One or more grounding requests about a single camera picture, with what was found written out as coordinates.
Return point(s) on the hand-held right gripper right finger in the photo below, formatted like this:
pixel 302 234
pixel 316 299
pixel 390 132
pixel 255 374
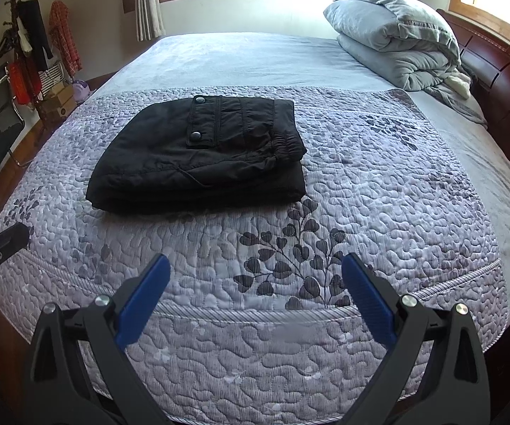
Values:
pixel 368 301

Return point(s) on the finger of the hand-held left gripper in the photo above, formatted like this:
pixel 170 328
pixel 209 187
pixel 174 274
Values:
pixel 9 241

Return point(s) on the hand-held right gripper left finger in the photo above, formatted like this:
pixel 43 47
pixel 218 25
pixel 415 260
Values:
pixel 144 301

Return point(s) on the black pants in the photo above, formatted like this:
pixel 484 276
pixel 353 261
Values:
pixel 171 164

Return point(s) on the bed with quilted mattress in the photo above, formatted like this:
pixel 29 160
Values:
pixel 370 186

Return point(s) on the cardboard box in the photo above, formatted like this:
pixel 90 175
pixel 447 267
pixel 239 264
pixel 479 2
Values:
pixel 62 106
pixel 55 92

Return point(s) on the hanging clothes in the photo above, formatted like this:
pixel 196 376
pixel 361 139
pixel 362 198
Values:
pixel 22 82

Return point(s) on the purple plastic container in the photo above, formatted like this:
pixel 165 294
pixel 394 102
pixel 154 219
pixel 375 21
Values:
pixel 81 90

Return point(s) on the black hanging garment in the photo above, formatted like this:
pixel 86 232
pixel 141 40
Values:
pixel 36 31

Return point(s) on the red checked garment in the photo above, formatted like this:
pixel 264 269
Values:
pixel 64 40

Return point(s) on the wooden coat rack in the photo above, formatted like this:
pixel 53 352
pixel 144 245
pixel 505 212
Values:
pixel 12 13

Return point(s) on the white fluffy cloth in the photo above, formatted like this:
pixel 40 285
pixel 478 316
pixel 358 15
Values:
pixel 458 84

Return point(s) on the light grey folded blanket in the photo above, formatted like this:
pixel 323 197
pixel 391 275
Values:
pixel 405 66

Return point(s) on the dark wooden headboard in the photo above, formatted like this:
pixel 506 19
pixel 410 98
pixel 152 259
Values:
pixel 503 84

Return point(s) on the striped grey curtain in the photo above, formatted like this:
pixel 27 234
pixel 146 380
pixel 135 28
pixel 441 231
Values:
pixel 148 4

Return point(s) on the grey folded duvet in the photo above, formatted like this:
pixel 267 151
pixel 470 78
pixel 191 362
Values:
pixel 392 17

